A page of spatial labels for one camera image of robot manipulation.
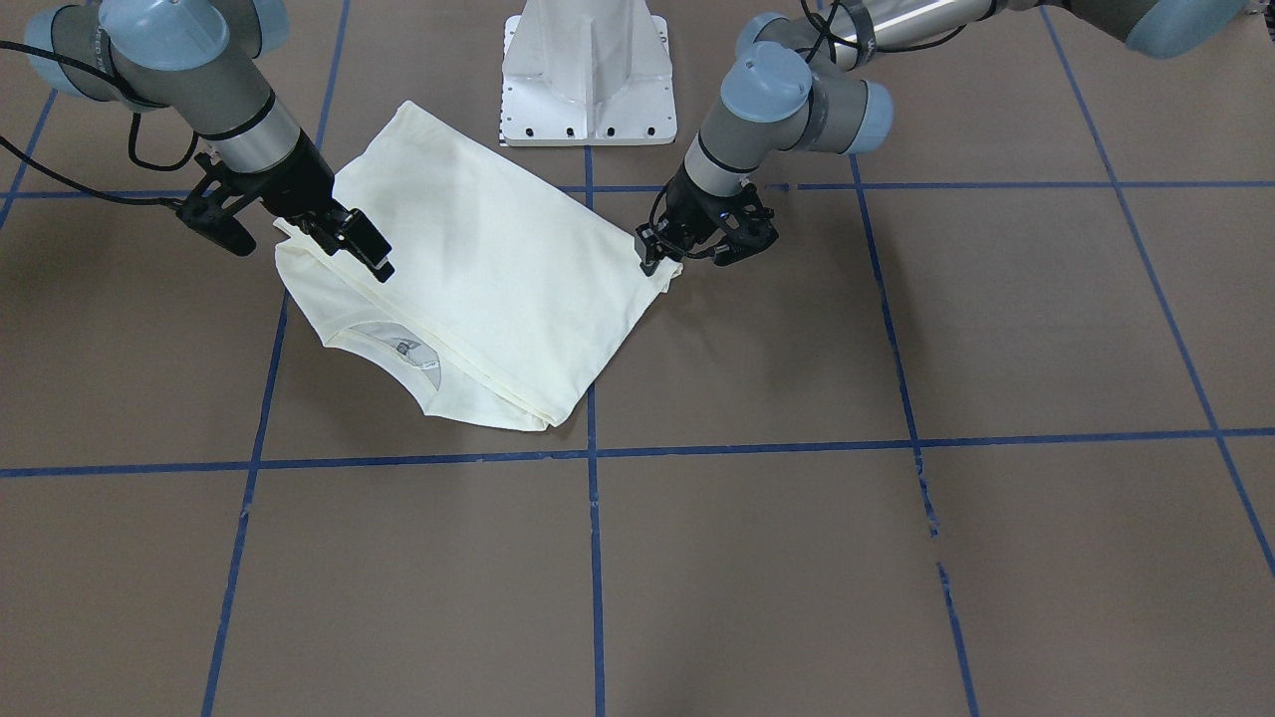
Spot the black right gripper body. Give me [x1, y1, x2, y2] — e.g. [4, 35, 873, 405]
[245, 139, 346, 235]

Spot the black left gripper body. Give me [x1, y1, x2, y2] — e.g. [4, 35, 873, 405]
[652, 168, 723, 262]

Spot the white long-sleeve cat shirt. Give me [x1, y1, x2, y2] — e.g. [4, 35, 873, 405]
[275, 102, 682, 432]

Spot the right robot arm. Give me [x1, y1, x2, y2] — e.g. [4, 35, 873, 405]
[5, 1, 394, 282]

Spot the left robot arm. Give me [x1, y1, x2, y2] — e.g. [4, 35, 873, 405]
[635, 1, 1037, 274]

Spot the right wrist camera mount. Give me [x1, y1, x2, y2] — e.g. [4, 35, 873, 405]
[176, 151, 260, 256]

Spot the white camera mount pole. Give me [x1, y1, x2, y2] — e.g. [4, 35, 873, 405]
[499, 1, 678, 148]

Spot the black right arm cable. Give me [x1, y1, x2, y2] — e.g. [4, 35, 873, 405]
[0, 40, 200, 208]

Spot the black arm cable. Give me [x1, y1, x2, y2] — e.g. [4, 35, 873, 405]
[797, 0, 966, 66]
[0, 40, 200, 208]

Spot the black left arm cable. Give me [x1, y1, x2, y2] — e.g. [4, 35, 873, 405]
[797, 0, 966, 66]

